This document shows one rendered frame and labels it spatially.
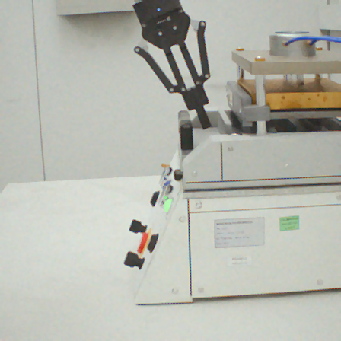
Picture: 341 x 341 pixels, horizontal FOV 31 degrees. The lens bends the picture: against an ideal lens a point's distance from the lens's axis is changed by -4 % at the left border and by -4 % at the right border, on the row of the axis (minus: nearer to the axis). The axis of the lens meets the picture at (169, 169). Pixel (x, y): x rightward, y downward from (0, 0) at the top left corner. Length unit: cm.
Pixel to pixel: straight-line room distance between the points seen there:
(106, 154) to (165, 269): 167
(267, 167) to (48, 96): 174
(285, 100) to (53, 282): 49
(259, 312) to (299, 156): 24
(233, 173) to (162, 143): 168
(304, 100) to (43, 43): 171
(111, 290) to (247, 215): 26
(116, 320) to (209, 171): 26
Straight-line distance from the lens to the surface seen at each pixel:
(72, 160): 260
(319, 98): 98
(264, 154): 91
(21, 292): 106
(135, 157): 259
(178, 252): 94
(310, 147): 93
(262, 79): 93
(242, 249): 95
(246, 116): 93
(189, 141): 99
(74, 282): 108
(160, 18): 104
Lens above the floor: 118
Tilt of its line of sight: 14 degrees down
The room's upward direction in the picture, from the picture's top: 2 degrees counter-clockwise
